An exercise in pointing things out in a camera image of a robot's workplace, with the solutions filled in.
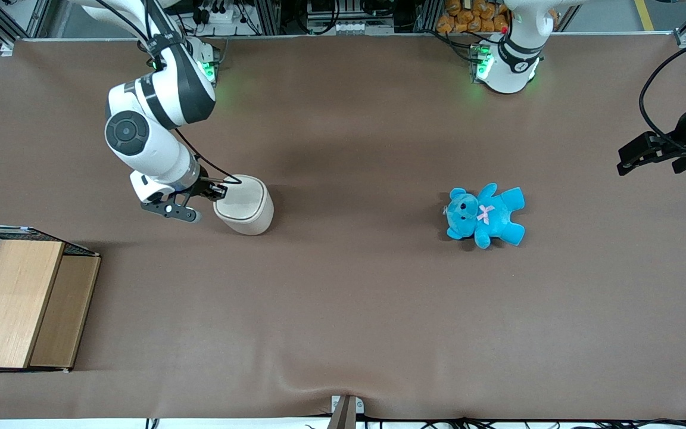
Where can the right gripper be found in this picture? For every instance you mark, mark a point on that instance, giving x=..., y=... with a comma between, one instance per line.
x=202, y=186

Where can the beige trash can lid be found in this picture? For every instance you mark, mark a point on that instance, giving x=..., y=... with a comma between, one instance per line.
x=245, y=199

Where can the beige plastic trash can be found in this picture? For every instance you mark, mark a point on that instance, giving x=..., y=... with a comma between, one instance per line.
x=253, y=226

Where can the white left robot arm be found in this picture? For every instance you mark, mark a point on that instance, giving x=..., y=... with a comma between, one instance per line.
x=507, y=65

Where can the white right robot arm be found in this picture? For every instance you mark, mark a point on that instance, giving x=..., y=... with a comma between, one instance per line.
x=140, y=137

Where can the dark wooden shelf board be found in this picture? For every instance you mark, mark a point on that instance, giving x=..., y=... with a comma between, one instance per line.
x=63, y=316

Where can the wooden step shelf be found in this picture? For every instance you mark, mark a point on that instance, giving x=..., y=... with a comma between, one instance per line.
x=21, y=233

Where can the blue teddy bear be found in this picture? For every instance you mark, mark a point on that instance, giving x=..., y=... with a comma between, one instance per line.
x=495, y=217

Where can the brown table mat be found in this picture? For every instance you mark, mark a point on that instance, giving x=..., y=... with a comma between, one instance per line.
x=343, y=310

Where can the white power strip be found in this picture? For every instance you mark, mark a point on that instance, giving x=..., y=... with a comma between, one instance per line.
x=221, y=15

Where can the light wooden shelf board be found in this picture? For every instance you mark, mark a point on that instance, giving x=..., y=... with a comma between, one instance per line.
x=9, y=304

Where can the orange packaged goods pile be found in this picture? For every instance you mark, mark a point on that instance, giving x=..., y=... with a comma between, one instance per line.
x=471, y=15

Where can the white terminal block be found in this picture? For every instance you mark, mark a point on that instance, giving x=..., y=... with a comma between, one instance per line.
x=361, y=27

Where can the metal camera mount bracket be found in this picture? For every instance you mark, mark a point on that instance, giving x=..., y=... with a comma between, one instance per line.
x=343, y=417

